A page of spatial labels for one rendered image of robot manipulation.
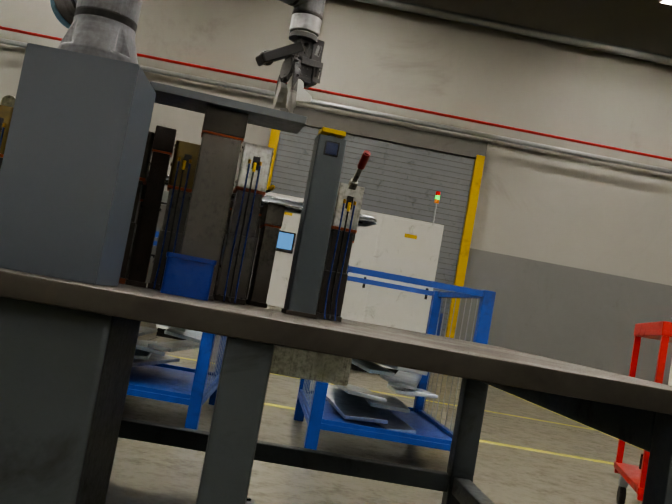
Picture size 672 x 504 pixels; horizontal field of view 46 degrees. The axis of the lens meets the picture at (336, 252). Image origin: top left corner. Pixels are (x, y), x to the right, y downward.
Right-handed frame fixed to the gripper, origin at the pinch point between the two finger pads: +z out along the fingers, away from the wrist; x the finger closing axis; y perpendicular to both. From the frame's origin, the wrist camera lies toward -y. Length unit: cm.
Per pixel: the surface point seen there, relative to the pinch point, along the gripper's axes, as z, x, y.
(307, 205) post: 21.6, -6.2, 8.7
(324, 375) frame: 66, 43, 46
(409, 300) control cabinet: 20, 677, 465
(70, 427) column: 72, -42, -42
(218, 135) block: 9.7, -0.4, -14.4
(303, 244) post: 31.0, -6.5, 9.3
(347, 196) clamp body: 15.2, 5.9, 24.7
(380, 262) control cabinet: -21, 694, 424
